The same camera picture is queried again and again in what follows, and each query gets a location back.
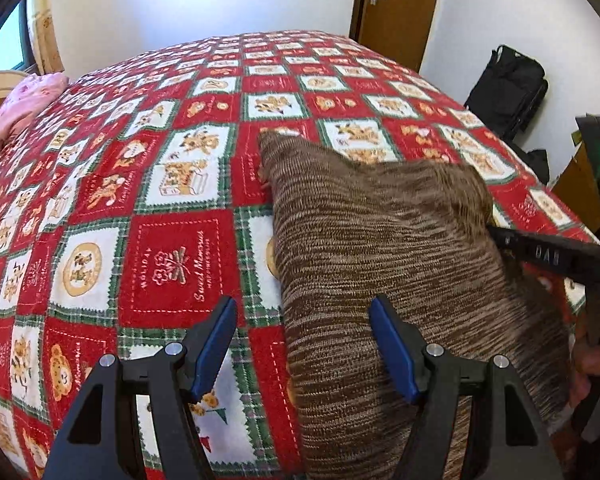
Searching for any beige patterned curtain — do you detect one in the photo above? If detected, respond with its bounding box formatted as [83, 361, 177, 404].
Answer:
[26, 0, 65, 75]

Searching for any red patchwork bear bedspread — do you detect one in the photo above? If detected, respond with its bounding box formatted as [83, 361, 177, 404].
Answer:
[0, 30, 593, 479]

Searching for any brown knitted sweater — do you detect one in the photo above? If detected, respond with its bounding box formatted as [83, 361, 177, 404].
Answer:
[259, 130, 569, 479]

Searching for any pink pillow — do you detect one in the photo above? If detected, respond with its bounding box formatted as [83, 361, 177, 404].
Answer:
[0, 73, 69, 151]

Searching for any window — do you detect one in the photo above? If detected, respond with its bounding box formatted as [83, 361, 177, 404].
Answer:
[0, 0, 35, 72]

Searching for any black bag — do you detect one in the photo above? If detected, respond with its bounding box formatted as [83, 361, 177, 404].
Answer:
[465, 44, 548, 141]

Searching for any cardboard box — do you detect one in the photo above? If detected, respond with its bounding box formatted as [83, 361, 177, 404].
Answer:
[552, 142, 600, 232]

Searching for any brown wooden door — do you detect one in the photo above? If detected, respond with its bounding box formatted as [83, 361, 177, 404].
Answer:
[350, 0, 437, 70]

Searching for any person's right hand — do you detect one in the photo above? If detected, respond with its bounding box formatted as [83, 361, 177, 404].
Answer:
[569, 336, 600, 408]

